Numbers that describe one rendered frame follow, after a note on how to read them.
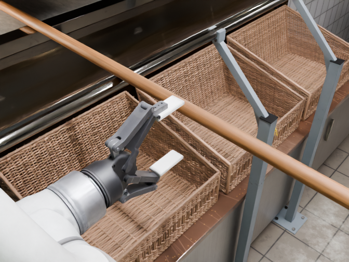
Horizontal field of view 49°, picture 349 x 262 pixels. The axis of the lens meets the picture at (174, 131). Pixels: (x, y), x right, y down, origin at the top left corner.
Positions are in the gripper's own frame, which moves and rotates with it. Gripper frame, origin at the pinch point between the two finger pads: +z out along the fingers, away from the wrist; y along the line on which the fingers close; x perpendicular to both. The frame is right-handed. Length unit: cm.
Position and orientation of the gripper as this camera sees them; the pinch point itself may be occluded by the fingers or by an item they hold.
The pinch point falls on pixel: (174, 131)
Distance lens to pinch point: 73.6
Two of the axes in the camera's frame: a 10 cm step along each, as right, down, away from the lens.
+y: 0.0, 7.7, 6.4
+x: 7.5, 4.3, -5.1
